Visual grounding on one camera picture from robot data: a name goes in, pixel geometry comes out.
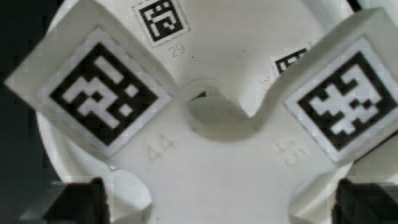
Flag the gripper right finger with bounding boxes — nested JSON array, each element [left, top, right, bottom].
[[332, 179, 398, 224]]

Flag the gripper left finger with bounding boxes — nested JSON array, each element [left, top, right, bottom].
[[14, 176, 114, 224]]

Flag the white cylindrical table leg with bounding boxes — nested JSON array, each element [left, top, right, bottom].
[[181, 78, 249, 134]]

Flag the white round table top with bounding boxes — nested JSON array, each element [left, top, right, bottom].
[[34, 0, 398, 224]]

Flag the white cross-shaped table base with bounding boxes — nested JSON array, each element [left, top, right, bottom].
[[6, 0, 398, 224]]

